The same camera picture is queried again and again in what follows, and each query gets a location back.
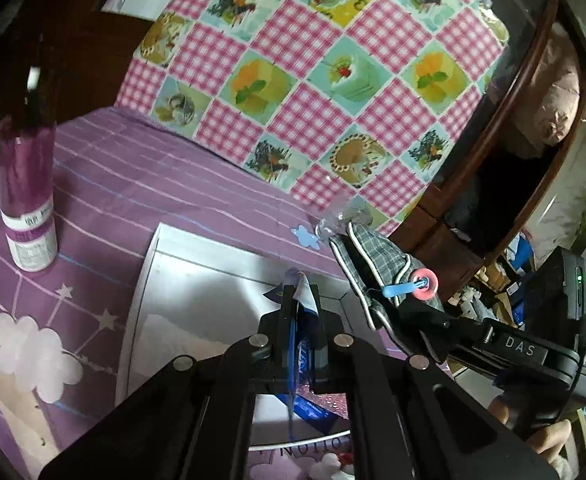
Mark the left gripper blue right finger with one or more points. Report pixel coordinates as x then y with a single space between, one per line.
322 328

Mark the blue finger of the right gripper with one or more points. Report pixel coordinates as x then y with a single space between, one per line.
417 328

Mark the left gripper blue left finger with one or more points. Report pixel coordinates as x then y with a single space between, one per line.
287 355

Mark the dark blue cartoon pouch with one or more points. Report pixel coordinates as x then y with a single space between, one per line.
302 323

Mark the pink glitter scouring pad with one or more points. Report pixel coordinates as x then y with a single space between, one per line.
332 402

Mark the grey plaid fabric pouch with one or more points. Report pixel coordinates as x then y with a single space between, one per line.
370 261

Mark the clear packet with label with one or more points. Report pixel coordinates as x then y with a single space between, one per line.
161 337

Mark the person's right hand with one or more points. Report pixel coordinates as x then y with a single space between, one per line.
546 442

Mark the cluttered storage shelf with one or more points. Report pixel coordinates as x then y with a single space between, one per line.
521 289

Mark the white shallow cardboard box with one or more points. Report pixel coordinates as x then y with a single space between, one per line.
217 291

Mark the clear drinking glass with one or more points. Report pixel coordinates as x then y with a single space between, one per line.
343 206

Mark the dark wooden cabinet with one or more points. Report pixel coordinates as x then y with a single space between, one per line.
509 145

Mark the purple patterned tablecloth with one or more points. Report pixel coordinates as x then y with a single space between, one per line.
116 178

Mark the pink checkered patchwork cloth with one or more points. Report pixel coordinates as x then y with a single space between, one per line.
354 102

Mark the purple spray bottle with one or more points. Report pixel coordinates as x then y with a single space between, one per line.
26 190

